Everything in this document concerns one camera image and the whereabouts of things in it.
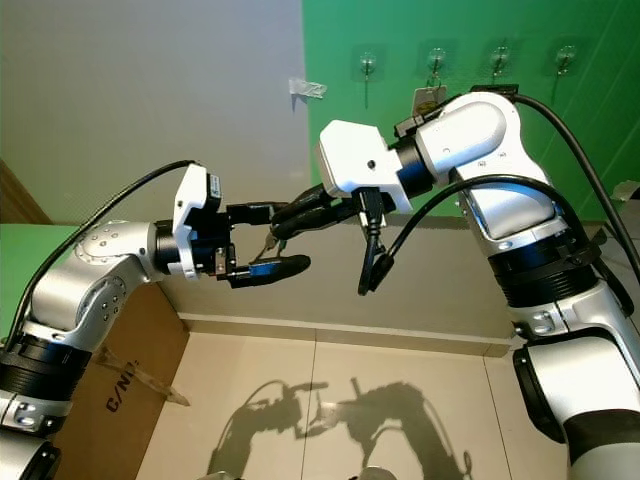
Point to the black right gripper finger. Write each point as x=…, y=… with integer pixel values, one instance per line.
x=310, y=196
x=315, y=222

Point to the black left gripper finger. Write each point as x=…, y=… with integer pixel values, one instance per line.
x=257, y=212
x=275, y=268

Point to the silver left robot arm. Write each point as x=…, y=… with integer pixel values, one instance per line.
x=105, y=260

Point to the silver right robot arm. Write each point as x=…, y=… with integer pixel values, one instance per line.
x=470, y=135

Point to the clear tape piece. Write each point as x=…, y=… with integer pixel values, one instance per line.
x=307, y=88

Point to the white card tag yellow logo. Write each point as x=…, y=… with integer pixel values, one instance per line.
x=428, y=100

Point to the brown cardboard box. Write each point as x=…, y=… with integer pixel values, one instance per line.
x=130, y=400

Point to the green table cloth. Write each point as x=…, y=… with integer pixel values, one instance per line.
x=40, y=260

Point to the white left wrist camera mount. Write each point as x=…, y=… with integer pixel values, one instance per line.
x=192, y=210

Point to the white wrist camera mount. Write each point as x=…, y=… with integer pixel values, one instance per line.
x=192, y=210
x=360, y=160

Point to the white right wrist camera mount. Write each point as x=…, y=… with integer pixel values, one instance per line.
x=360, y=160

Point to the green wall sheet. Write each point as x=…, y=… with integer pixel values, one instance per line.
x=330, y=60

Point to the clear adhesive wall hook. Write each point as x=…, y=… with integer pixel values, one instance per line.
x=368, y=65
x=500, y=58
x=436, y=62
x=566, y=57

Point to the brown wooden door frame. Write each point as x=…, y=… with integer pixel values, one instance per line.
x=15, y=205

